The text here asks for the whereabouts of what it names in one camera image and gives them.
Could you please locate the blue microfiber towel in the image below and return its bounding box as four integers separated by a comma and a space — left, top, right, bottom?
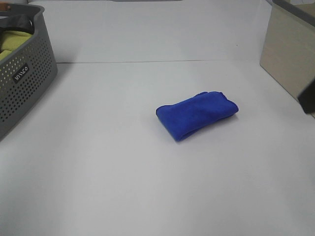
156, 91, 239, 142

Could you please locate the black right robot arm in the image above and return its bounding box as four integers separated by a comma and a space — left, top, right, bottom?
298, 83, 315, 114

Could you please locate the grey perforated plastic basket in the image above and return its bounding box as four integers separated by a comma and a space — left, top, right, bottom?
0, 3, 58, 138

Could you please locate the beige storage box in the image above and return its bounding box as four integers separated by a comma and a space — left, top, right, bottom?
260, 0, 315, 98

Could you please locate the black cloth in basket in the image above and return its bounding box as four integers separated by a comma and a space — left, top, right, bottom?
0, 14, 34, 34

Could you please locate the yellow-green towel in basket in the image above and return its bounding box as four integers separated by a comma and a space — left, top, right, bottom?
0, 30, 32, 60

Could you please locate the brown leather basket handle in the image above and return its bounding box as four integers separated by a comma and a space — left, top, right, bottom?
0, 2, 11, 12

